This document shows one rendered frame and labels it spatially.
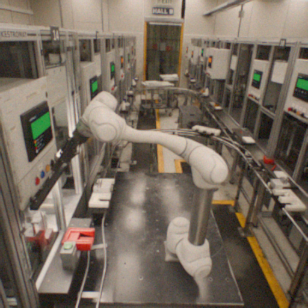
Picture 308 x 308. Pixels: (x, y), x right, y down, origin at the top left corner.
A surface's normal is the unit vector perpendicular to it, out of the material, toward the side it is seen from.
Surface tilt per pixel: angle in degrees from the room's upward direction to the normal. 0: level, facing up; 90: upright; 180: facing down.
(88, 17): 90
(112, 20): 90
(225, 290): 0
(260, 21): 90
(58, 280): 0
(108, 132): 91
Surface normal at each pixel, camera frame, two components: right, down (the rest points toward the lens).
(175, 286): 0.04, -0.91
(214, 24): 0.00, 0.42
